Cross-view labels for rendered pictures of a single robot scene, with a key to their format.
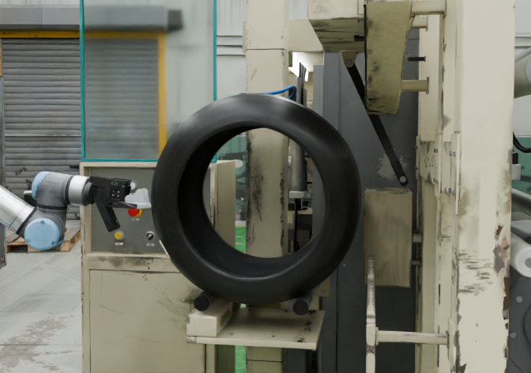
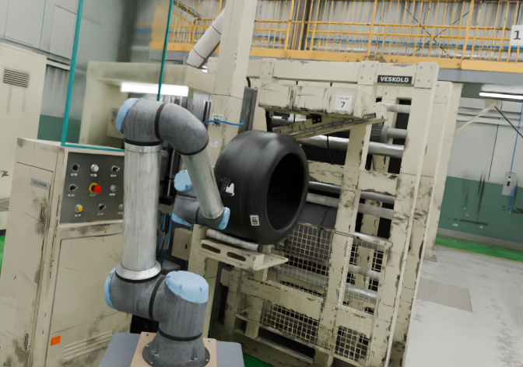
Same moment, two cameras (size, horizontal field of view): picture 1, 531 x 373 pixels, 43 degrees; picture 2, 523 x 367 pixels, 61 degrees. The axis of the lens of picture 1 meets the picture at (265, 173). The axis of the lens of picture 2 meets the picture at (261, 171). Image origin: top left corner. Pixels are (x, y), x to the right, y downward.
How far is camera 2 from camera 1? 2.46 m
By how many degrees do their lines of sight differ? 67
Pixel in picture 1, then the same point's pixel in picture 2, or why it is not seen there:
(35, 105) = not seen: outside the picture
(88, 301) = (56, 267)
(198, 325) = (257, 260)
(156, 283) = (109, 242)
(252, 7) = (236, 71)
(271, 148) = not seen: hidden behind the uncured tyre
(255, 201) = not seen: hidden behind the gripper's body
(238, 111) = (290, 145)
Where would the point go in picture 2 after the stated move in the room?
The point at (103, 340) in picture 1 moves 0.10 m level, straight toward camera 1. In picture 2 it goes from (64, 296) to (84, 300)
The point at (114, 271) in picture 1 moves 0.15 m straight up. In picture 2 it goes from (81, 238) to (85, 207)
